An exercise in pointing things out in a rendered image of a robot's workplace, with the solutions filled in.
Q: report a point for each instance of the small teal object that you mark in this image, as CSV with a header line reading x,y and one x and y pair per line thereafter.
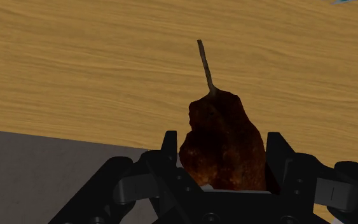
x,y
341,1

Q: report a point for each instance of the dark brown pear with stem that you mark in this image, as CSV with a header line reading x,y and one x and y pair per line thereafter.
x,y
223,145

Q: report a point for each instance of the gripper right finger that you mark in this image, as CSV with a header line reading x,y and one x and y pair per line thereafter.
x,y
302,176

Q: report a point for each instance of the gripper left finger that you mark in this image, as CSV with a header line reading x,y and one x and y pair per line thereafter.
x,y
154,173

